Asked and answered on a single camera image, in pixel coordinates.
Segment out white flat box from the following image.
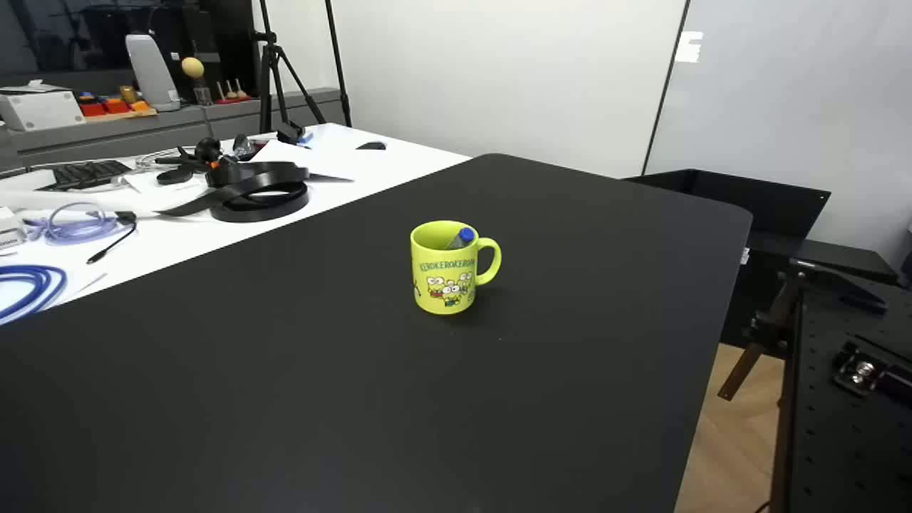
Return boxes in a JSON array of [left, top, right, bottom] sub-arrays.
[[0, 86, 88, 134]]

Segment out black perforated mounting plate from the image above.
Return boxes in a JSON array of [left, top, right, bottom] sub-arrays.
[[770, 273, 912, 513]]

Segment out white wall socket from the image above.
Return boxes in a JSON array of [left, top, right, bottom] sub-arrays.
[[676, 28, 706, 67]]

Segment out black low side table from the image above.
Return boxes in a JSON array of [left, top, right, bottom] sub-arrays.
[[625, 167, 833, 350]]

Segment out yellow ball on stand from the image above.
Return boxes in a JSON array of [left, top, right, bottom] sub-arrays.
[[180, 55, 216, 144]]

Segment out black coiled cable bundle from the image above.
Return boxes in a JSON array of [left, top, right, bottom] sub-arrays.
[[155, 157, 353, 224]]

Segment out black gadget with blue part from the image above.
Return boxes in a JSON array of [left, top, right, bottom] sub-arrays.
[[273, 120, 314, 147]]

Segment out black computer keyboard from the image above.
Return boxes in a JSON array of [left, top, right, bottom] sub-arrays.
[[36, 157, 133, 193]]

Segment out grey long counter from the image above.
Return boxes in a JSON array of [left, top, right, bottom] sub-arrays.
[[0, 86, 347, 177]]

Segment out yellow cartoon print mug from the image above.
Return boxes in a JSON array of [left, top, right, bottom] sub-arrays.
[[408, 216, 505, 318]]

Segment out black camera tripod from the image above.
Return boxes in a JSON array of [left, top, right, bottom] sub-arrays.
[[250, 0, 331, 137]]

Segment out orange red small items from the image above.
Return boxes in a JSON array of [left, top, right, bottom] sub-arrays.
[[78, 82, 160, 122]]

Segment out dark glass window panel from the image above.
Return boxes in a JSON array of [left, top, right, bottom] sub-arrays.
[[0, 0, 260, 97]]

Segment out thin black stand pole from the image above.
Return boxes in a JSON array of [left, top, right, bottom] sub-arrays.
[[638, 0, 693, 179]]

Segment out translucent bagged cable bundle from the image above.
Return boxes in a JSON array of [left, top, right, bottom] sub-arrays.
[[22, 200, 132, 247]]

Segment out blue looped cable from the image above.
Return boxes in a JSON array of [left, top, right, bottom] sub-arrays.
[[0, 261, 71, 328]]

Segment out thin black plug cable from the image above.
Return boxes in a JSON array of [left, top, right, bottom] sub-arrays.
[[82, 209, 141, 268]]

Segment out metal clamp fixture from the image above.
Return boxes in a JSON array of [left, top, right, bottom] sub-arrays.
[[833, 334, 912, 402]]

